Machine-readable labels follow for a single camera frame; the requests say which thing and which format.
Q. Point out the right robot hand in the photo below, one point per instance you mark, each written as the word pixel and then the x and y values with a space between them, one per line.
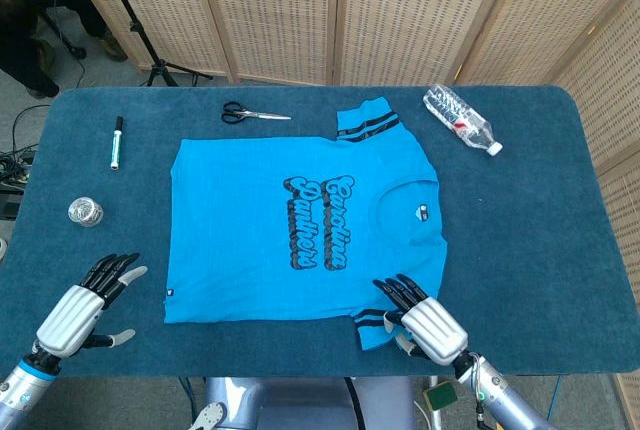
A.
pixel 435 330

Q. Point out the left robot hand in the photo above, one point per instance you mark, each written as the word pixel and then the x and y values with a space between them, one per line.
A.
pixel 70 315

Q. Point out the blue printed t-shirt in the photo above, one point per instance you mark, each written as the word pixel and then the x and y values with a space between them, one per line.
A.
pixel 240 230

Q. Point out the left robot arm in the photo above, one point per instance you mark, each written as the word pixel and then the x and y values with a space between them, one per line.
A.
pixel 20 390

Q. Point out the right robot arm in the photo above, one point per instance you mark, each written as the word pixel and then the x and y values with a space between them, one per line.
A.
pixel 505 400

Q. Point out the green yellow sponge block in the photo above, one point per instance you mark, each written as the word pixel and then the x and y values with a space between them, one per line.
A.
pixel 440 396

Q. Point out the round clear clip box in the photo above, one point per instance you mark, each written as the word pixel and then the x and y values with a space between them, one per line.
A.
pixel 85 211

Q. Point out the blue carpet table cover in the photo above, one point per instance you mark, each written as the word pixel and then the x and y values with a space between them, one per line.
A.
pixel 510 250

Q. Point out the grey robot torso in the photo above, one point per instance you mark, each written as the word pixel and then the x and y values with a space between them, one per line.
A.
pixel 300 405

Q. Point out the white perforated plate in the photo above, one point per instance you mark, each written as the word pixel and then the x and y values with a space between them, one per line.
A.
pixel 210 416

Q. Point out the green white marker pen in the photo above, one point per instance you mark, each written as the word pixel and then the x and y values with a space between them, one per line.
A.
pixel 117 147

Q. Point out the clear plastic water bottle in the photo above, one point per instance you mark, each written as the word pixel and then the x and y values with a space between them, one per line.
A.
pixel 460 117

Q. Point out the person in black clothes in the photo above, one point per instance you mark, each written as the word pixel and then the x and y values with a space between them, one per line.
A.
pixel 20 50

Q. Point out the black tripod stand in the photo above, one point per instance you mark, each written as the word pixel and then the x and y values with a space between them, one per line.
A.
pixel 134 26

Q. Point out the woven wooden folding screen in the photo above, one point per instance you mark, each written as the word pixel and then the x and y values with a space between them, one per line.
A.
pixel 280 10

